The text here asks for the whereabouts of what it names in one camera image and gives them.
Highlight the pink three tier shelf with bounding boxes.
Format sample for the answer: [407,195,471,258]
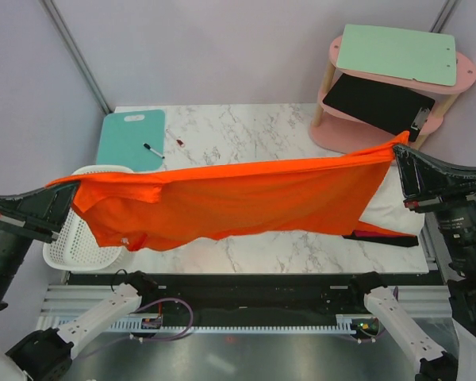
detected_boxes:
[309,37,476,153]

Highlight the black marker pen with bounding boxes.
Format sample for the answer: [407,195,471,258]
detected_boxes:
[143,143,165,160]

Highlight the white plastic basket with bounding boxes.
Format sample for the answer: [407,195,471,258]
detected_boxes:
[42,166,134,273]

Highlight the folded stacked shirts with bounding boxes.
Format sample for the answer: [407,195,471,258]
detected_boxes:
[343,221,419,248]

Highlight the red capped pen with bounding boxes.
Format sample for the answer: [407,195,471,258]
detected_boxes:
[166,129,185,148]

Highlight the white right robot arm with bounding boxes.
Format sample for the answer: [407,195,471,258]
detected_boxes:
[347,144,476,380]

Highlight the mint green board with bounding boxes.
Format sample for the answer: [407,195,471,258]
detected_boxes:
[336,24,457,86]

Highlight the white cable duct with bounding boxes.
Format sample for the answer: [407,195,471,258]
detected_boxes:
[105,316,365,335]

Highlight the orange t shirt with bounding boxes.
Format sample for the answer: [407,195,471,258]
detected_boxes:
[72,133,409,252]

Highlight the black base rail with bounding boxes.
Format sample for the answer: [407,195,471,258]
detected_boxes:
[110,271,397,330]

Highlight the teal cutting board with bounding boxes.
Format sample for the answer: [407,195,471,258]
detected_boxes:
[96,110,166,172]

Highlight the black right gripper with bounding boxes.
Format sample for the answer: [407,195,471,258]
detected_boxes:
[394,139,476,274]

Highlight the white cloth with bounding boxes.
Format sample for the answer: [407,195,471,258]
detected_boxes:
[359,165,424,236]

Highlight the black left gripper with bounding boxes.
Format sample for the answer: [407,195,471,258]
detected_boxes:
[0,173,85,308]

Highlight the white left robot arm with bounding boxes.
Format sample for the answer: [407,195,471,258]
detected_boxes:
[0,182,159,380]

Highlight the black clipboard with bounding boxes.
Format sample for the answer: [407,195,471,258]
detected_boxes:
[323,74,436,142]

